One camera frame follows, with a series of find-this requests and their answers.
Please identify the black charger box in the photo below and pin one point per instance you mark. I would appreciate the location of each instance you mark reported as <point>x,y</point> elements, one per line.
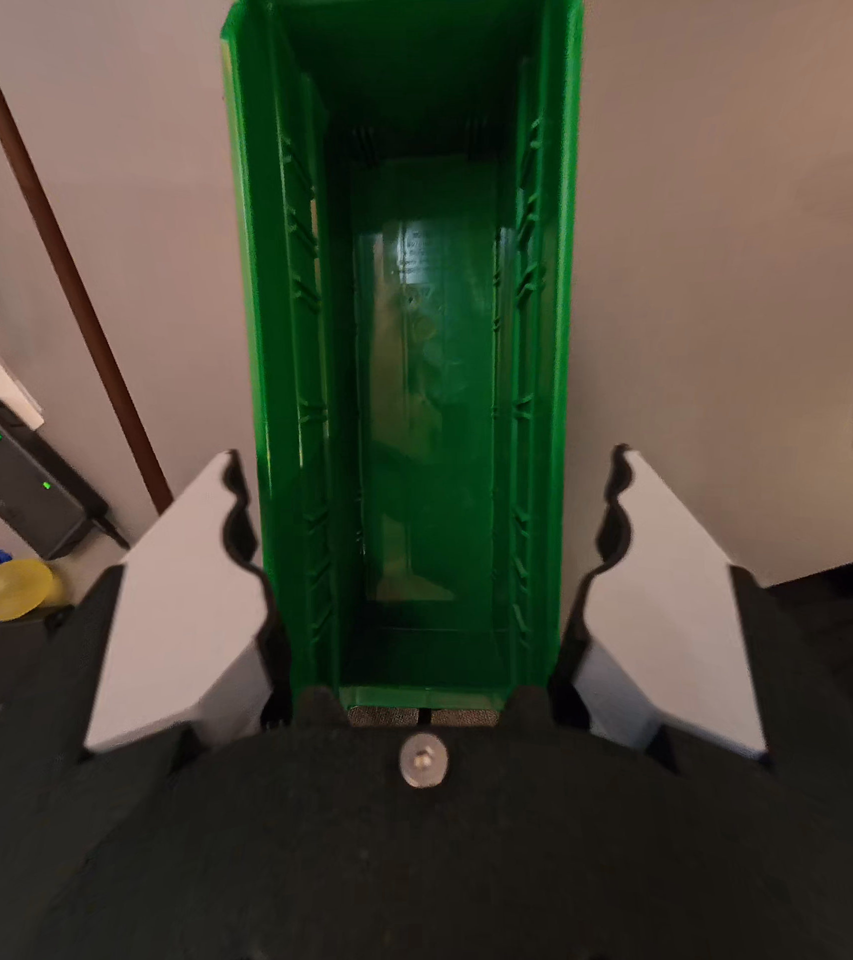
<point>14,472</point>

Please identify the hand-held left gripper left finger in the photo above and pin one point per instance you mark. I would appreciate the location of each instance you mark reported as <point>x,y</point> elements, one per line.
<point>179,637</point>

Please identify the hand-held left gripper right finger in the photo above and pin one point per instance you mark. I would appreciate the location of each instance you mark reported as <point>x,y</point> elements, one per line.
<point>674,637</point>

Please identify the yellow rubber ball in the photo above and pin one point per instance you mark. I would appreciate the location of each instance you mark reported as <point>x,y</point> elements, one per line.
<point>14,592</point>

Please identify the green plastic bin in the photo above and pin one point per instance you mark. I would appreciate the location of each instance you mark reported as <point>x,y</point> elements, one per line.
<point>426,375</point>

